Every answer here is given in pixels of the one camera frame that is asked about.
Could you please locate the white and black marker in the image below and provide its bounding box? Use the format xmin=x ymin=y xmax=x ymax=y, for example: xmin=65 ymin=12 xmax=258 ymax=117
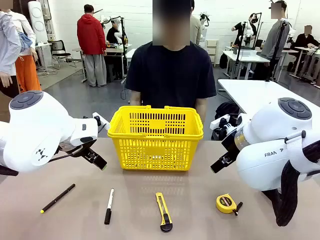
xmin=104 ymin=188 xmax=115 ymax=225

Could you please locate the seated person beside background robot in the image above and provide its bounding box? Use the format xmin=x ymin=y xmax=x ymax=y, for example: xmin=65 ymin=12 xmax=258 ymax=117
xmin=106 ymin=18 xmax=121 ymax=45

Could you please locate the person's right forearm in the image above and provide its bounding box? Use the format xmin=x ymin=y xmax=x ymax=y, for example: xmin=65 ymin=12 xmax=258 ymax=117
xmin=130 ymin=89 xmax=143 ymax=106

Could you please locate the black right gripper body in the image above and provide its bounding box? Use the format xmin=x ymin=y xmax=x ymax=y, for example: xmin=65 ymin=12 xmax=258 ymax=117
xmin=221 ymin=131 xmax=242 ymax=161

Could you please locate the black backpack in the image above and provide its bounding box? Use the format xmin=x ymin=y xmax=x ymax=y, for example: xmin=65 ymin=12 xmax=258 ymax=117
xmin=214 ymin=100 xmax=241 ymax=141

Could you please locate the mannequin in light blue shirt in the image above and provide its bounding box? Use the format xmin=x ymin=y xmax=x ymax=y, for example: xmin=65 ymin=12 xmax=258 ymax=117
xmin=0 ymin=0 xmax=23 ymax=123

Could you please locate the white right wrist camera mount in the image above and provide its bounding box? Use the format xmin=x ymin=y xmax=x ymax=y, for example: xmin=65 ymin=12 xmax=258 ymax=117
xmin=209 ymin=113 xmax=245 ymax=133

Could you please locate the person in beige top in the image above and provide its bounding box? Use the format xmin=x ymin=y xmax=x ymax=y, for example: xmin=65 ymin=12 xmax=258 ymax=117
xmin=189 ymin=0 xmax=202 ymax=46

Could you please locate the yellow tape measure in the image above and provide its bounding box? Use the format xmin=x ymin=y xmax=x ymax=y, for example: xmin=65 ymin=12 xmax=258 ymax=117
xmin=215 ymin=193 xmax=244 ymax=216

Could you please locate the person in red hoodie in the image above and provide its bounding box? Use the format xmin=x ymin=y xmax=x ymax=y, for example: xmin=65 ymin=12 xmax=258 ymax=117
xmin=76 ymin=4 xmax=108 ymax=88

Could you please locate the mannequin with orange pants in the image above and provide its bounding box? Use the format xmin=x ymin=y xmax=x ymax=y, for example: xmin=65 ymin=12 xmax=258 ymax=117
xmin=9 ymin=9 xmax=42 ymax=94

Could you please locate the white tower air conditioner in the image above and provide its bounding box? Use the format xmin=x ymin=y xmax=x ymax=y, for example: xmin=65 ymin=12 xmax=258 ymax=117
xmin=27 ymin=0 xmax=49 ymax=43

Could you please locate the black arm cable sleeve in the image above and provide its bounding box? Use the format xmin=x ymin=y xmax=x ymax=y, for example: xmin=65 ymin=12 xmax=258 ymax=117
xmin=263 ymin=139 xmax=320 ymax=227
xmin=0 ymin=164 xmax=20 ymax=177

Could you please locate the yellow utility knife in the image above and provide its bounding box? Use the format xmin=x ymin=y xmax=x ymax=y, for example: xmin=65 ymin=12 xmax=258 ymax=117
xmin=155 ymin=191 xmax=174 ymax=232

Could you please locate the black left arm cable sleeve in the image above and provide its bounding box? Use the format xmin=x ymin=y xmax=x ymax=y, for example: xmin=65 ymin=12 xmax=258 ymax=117
xmin=0 ymin=164 xmax=20 ymax=177

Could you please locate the white background table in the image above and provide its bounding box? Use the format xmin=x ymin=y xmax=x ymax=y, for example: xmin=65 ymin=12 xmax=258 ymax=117
xmin=221 ymin=49 xmax=271 ymax=80

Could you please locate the person's left forearm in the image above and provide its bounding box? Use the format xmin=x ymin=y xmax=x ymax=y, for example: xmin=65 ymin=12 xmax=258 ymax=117
xmin=196 ymin=96 xmax=208 ymax=126

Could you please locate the tall black camera stand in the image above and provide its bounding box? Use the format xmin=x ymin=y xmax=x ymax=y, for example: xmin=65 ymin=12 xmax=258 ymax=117
xmin=265 ymin=17 xmax=289 ymax=83

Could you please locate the seated person in black jacket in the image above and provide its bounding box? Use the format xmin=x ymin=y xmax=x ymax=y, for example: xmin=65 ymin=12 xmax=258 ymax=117
xmin=294 ymin=24 xmax=320 ymax=52

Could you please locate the person in black shirt with headset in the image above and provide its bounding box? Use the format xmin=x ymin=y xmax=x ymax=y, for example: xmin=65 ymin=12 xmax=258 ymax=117
xmin=231 ymin=21 xmax=256 ymax=46

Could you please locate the black office chair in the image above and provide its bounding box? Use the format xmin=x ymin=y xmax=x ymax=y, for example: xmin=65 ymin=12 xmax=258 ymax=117
xmin=47 ymin=39 xmax=77 ymax=70

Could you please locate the thin black stand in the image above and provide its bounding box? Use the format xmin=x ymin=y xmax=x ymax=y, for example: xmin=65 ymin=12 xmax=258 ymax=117
xmin=234 ymin=21 xmax=247 ymax=67

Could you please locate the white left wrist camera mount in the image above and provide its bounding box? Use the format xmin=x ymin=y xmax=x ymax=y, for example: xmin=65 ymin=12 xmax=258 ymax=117
xmin=92 ymin=112 xmax=111 ymax=131

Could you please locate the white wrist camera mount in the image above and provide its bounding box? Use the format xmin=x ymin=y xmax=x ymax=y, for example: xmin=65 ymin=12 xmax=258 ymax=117
xmin=92 ymin=112 xmax=111 ymax=131
xmin=209 ymin=113 xmax=245 ymax=133

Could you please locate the black pen with yellow tip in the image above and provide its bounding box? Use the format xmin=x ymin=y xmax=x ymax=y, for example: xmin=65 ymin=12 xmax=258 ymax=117
xmin=39 ymin=183 xmax=76 ymax=214

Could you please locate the white shelf cart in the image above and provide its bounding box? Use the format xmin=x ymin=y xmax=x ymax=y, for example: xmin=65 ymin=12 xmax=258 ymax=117
xmin=206 ymin=39 xmax=219 ymax=67

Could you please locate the standing person in gray sweater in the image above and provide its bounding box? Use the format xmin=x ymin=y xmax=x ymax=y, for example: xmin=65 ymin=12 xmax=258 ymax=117
xmin=259 ymin=0 xmax=291 ymax=61

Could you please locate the large white table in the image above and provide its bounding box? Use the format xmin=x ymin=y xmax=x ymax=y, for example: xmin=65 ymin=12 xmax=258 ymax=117
xmin=217 ymin=78 xmax=320 ymax=118

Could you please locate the black right arm cable sleeve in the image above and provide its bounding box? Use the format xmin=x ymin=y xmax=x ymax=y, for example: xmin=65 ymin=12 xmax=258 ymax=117
xmin=263 ymin=139 xmax=320 ymax=227

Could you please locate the person in black t-shirt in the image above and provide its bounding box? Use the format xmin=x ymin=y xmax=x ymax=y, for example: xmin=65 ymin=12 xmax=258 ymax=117
xmin=124 ymin=0 xmax=217 ymax=126

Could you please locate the yellow plastic shopping basket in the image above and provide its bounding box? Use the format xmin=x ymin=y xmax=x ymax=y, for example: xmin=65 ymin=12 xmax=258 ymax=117
xmin=107 ymin=105 xmax=204 ymax=172

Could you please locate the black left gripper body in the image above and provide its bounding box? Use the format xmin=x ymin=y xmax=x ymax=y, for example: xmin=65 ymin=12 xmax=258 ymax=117
xmin=59 ymin=138 xmax=98 ymax=158

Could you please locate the background wooden work desk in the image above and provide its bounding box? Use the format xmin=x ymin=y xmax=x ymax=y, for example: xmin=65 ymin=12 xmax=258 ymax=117
xmin=101 ymin=42 xmax=132 ymax=81

